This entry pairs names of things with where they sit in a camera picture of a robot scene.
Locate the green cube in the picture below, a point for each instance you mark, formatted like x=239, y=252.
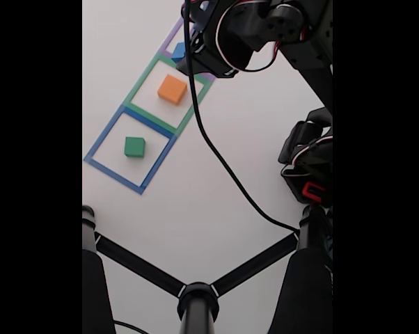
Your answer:
x=134, y=146

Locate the red table clamp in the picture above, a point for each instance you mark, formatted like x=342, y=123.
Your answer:
x=313, y=192

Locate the black camera tripod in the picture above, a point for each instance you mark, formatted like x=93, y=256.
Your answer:
x=197, y=306

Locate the blue tape square frame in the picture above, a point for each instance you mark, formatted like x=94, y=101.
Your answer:
x=113, y=175

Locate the green tape square frame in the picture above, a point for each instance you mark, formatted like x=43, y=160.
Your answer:
x=142, y=79

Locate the small blue cube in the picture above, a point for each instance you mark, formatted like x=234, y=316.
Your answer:
x=178, y=54

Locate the purple tape square frame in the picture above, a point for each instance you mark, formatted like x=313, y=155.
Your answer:
x=171, y=38

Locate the orange square block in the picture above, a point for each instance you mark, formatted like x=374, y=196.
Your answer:
x=172, y=88

